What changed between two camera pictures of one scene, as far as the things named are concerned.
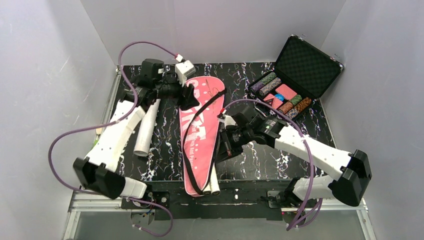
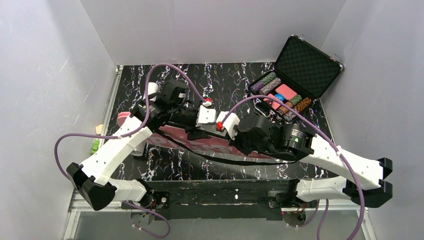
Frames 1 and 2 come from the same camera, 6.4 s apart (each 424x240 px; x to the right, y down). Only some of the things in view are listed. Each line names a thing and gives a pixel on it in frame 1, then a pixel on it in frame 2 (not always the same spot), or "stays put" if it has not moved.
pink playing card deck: [286, 91] stays put
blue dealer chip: [279, 97] stays put
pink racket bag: [200, 128] to [172, 135]
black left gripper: [184, 94] to [195, 131]
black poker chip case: [303, 71] stays put
